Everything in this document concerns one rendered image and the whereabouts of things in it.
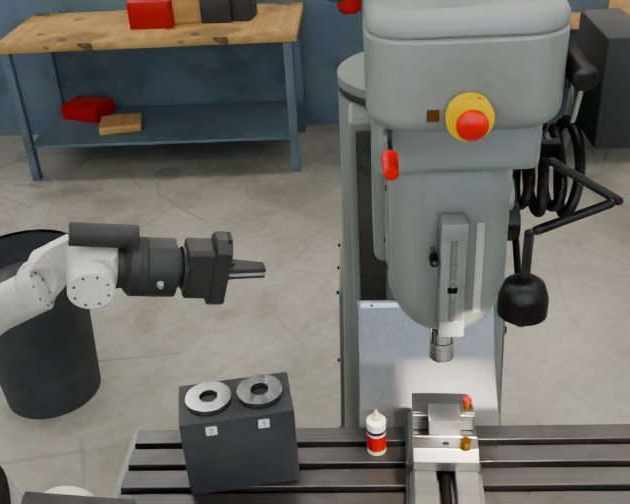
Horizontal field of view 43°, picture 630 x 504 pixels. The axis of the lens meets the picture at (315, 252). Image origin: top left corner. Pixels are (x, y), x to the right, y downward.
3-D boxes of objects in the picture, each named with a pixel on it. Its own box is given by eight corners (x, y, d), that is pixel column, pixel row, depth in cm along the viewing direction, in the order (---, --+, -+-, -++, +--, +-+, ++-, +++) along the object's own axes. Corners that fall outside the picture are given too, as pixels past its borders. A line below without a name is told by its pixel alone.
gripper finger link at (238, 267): (266, 276, 123) (226, 275, 121) (262, 263, 125) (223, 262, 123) (268, 267, 122) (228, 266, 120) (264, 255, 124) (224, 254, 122)
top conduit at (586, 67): (597, 91, 103) (601, 65, 101) (564, 93, 103) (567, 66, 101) (531, 4, 141) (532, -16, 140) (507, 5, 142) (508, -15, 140)
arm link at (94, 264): (147, 316, 115) (65, 316, 112) (141, 272, 124) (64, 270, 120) (156, 252, 109) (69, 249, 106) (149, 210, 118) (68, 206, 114)
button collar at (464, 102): (493, 141, 102) (496, 96, 98) (445, 143, 102) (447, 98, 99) (491, 135, 103) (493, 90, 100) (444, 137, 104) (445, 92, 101)
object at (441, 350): (453, 347, 151) (454, 322, 148) (454, 363, 147) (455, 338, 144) (428, 346, 152) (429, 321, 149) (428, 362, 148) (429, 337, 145)
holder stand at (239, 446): (300, 480, 162) (293, 405, 152) (191, 496, 160) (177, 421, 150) (293, 438, 172) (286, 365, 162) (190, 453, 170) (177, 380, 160)
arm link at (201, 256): (224, 322, 121) (144, 321, 117) (214, 283, 129) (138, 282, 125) (238, 254, 115) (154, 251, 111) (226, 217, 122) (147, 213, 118)
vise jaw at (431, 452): (478, 472, 152) (479, 457, 150) (413, 470, 153) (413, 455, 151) (476, 449, 157) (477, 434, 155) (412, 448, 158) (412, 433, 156)
